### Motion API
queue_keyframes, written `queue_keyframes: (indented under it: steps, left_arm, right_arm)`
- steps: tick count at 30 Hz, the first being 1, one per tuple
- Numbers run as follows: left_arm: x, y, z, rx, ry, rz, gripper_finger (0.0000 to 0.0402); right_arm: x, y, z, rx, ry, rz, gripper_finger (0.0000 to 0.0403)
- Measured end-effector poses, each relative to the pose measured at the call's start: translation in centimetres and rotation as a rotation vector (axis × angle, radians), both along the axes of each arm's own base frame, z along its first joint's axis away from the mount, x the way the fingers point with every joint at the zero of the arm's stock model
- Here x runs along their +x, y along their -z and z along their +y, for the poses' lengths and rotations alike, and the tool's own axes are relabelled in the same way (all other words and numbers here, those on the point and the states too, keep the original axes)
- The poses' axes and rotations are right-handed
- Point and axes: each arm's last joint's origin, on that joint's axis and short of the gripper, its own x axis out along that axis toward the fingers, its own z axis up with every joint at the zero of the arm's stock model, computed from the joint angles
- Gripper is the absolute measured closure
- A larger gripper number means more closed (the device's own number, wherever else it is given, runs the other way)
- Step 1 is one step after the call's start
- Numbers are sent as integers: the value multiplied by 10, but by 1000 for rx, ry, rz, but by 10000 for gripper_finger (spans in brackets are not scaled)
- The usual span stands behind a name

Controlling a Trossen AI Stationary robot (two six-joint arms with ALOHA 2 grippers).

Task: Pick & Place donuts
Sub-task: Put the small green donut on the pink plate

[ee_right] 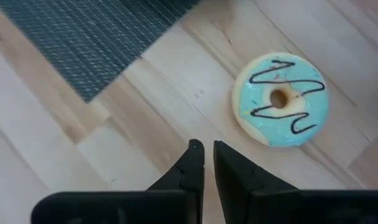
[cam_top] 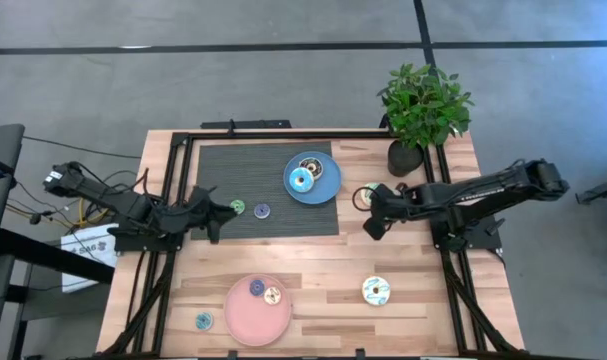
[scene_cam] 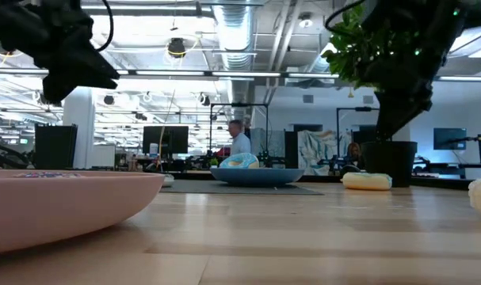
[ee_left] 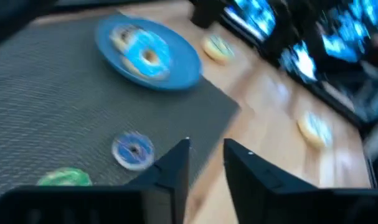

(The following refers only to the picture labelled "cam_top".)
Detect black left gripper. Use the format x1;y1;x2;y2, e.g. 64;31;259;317
182;185;239;245

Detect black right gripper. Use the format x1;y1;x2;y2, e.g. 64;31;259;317
363;183;419;241

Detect large mint swirl donut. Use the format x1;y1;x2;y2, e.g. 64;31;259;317
361;182;384;207

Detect large blue frosted donut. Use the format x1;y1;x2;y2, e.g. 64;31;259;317
288;166;315;194

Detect large dark chocolate donut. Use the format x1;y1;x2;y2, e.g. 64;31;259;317
299;156;325;181

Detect dark grey woven placemat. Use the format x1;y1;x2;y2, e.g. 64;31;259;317
190;141;340;241

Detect blue plate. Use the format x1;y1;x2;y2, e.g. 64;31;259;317
282;151;343;206

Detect large white blue-swirl donut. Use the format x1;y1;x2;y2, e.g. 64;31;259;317
361;275;392;307

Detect green potted plant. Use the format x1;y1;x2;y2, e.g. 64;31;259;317
376;62;475;178

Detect pink plate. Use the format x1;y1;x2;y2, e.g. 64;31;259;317
223;273;293;348

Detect dark grey desk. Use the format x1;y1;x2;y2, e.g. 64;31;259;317
0;123;115;360

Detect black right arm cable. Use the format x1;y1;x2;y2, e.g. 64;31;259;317
351;185;379;212

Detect black aluminium frame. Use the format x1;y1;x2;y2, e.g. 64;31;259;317
72;118;534;360

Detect yellow cable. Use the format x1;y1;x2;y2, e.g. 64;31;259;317
77;197;110;227

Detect black floor cable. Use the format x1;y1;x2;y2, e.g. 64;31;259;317
22;134;143;161

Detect black cable bundle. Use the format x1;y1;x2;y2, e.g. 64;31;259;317
5;168;140;236

